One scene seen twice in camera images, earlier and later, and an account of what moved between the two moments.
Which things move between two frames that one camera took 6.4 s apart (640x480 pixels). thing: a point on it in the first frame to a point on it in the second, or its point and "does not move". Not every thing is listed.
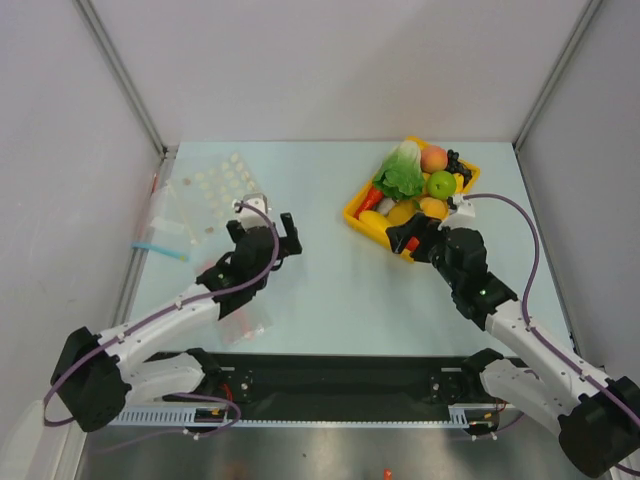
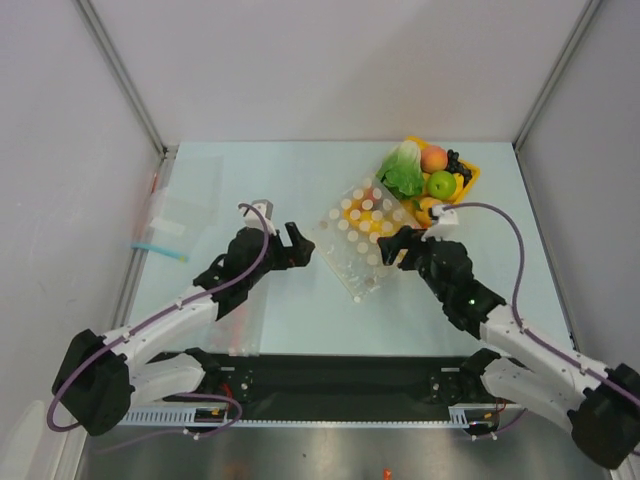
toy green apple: x=441 y=184 does not move
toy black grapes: x=454 y=165 does not move
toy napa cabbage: x=401 y=175 does not move
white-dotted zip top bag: x=205 y=196 to x=350 y=231
